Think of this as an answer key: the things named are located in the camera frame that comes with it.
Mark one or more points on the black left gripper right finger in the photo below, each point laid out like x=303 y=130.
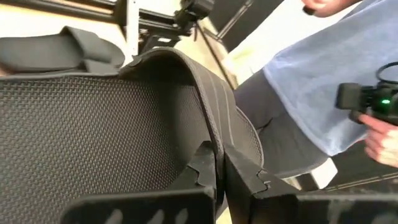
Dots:
x=248 y=199

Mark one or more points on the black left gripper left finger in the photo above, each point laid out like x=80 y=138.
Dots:
x=174 y=205

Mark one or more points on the black rubber slide sandal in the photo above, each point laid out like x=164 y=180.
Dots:
x=77 y=130
x=46 y=49

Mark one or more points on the person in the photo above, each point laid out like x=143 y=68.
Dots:
x=317 y=71

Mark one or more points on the person's hand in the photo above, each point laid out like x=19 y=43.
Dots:
x=384 y=143

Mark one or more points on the black aluminium rig frame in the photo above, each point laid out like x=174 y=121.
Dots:
x=152 y=25

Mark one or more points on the black table-level camera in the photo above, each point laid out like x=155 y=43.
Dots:
x=194 y=11

